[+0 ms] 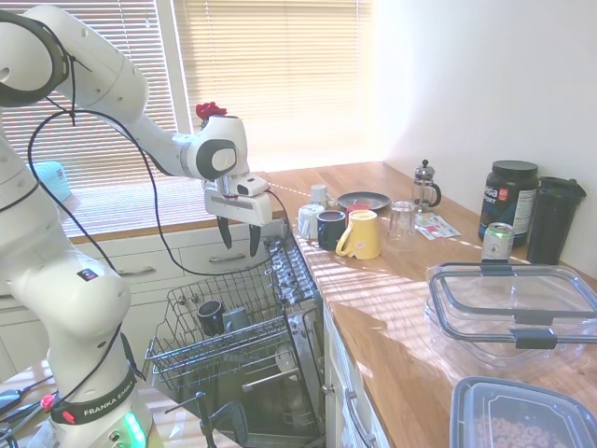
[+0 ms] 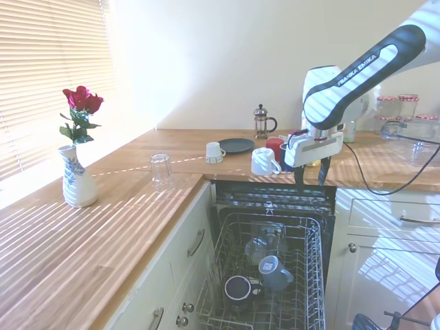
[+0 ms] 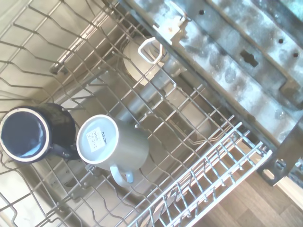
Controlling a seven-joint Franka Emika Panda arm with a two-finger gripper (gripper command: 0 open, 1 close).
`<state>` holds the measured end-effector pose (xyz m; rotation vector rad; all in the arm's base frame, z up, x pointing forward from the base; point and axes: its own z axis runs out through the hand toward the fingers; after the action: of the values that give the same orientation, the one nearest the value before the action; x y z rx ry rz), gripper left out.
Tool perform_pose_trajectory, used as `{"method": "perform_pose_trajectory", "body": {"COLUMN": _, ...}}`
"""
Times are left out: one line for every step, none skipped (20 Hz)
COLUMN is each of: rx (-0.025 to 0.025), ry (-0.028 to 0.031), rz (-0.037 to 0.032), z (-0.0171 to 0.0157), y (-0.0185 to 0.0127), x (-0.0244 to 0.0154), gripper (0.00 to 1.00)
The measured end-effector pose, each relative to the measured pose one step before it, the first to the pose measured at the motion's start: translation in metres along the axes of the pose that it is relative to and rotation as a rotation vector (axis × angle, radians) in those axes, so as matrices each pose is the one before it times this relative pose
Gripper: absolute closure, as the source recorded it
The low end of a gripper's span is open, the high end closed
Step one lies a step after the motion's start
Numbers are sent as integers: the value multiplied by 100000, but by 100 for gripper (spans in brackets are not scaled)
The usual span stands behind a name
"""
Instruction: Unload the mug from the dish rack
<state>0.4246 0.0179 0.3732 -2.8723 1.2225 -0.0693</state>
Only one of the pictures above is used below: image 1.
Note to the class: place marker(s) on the black mug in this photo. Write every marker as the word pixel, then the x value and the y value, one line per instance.
pixel 210 318

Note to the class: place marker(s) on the dishwasher cutlery tray rack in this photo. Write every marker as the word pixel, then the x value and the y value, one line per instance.
pixel 291 273

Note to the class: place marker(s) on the dishwasher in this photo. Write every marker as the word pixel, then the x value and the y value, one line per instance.
pixel 298 401

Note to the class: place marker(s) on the teal cap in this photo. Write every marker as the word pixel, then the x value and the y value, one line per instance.
pixel 52 179

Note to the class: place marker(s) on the clear plastic container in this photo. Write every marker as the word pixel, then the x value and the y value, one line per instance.
pixel 471 350

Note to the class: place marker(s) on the black shaker bottle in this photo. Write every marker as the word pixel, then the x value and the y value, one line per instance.
pixel 552 219

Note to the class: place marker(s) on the white drink can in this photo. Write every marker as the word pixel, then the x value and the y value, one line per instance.
pixel 497 242

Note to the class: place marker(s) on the red mug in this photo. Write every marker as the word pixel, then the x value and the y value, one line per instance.
pixel 358 208

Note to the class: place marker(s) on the narrow window blind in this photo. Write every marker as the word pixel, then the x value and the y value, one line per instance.
pixel 135 28

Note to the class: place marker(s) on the yellow mug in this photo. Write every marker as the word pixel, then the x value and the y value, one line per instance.
pixel 364 235

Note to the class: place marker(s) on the paper leaflet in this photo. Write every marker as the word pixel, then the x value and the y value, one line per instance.
pixel 438 227

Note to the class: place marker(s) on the grey mug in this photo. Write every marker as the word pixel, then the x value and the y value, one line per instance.
pixel 237 319

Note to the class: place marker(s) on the glass French press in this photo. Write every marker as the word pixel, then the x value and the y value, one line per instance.
pixel 423 191

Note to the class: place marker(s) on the metal cabinet knob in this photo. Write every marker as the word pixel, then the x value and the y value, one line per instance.
pixel 328 388

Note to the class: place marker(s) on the clear drinking glass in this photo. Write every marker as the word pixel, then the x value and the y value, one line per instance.
pixel 402 221

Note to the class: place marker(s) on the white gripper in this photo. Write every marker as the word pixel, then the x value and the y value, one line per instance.
pixel 242 209

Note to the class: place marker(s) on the clear container with grey-rimmed lid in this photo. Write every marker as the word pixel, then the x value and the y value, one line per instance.
pixel 503 289

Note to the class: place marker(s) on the black camera stand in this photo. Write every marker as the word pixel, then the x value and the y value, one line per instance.
pixel 207 420

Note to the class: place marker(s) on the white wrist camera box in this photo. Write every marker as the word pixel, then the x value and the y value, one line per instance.
pixel 252 185

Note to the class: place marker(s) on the lidded container of cereal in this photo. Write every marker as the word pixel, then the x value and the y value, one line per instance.
pixel 517 415

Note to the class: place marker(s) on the navy blue mug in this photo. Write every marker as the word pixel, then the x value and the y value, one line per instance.
pixel 330 231

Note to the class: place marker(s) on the small grey white cup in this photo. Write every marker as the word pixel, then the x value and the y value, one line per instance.
pixel 320 193

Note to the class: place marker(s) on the white mug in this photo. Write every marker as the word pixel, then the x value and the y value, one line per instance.
pixel 309 218

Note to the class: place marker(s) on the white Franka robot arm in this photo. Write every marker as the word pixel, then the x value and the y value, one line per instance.
pixel 93 70

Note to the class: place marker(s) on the wide window blind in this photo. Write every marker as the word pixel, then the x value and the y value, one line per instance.
pixel 275 70

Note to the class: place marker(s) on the red flower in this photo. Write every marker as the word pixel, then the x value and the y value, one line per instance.
pixel 210 110

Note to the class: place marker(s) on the black protein powder tub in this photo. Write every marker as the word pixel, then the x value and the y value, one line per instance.
pixel 508 200

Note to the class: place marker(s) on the dark grey plate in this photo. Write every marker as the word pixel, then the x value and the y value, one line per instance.
pixel 368 200

